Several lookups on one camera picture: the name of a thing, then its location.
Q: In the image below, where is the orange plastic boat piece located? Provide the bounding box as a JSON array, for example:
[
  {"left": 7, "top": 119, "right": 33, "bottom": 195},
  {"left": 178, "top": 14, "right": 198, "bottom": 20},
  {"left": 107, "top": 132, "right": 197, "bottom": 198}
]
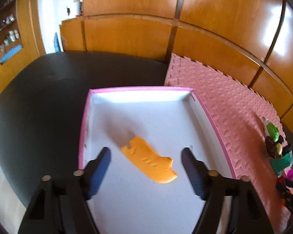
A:
[{"left": 121, "top": 136, "right": 178, "bottom": 184}]

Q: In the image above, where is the green white plastic cap toy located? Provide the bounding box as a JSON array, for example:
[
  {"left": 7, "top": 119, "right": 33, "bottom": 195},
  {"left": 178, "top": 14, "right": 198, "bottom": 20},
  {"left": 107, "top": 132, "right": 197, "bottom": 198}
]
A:
[{"left": 261, "top": 117, "right": 280, "bottom": 142}]

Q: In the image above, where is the teal plastic holder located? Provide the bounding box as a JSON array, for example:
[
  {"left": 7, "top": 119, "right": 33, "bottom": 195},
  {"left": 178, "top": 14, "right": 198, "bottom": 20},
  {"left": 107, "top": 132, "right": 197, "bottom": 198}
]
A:
[{"left": 271, "top": 151, "right": 293, "bottom": 176}]

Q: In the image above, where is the magenta plastic spool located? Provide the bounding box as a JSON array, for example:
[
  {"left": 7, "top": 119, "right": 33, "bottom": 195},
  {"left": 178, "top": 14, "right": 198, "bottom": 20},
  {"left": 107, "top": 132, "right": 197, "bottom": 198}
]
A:
[{"left": 285, "top": 169, "right": 293, "bottom": 181}]

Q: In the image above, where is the brown hair brush toy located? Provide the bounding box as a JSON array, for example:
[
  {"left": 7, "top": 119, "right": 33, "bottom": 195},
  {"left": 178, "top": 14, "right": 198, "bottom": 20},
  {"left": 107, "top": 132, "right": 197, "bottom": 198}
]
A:
[{"left": 265, "top": 135, "right": 293, "bottom": 159}]

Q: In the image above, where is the red plastic letter block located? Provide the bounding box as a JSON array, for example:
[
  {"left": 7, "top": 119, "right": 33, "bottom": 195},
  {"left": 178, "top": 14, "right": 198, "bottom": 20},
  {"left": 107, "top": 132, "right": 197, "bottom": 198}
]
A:
[{"left": 276, "top": 176, "right": 293, "bottom": 202}]

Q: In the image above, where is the pink rimmed white tray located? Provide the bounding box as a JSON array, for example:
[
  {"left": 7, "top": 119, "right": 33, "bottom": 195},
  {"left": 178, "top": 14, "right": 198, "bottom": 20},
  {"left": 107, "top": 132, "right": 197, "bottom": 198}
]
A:
[{"left": 79, "top": 87, "right": 234, "bottom": 233}]

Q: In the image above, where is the pink foam puzzle mat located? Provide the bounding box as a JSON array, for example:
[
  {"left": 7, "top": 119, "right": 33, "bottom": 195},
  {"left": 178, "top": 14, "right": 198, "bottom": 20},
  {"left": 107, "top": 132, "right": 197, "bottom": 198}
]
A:
[{"left": 164, "top": 54, "right": 290, "bottom": 233}]

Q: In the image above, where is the blue foam mat piece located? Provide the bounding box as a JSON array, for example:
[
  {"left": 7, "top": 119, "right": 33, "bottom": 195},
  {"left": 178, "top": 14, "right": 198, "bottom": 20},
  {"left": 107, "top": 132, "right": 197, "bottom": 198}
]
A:
[{"left": 0, "top": 44, "right": 22, "bottom": 64}]

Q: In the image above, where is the wooden wall shelf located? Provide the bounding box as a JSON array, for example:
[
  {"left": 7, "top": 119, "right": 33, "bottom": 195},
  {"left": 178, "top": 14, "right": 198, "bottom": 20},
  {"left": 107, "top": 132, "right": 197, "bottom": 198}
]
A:
[{"left": 0, "top": 0, "right": 23, "bottom": 65}]

